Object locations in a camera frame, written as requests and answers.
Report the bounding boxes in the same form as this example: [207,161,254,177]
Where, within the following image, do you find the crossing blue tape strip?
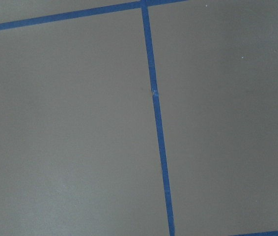
[0,0,189,34]

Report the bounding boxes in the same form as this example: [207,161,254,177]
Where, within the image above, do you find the corner blue tape strip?
[234,231,278,236]

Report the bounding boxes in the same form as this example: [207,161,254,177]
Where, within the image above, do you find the long blue tape strip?
[140,0,175,236]

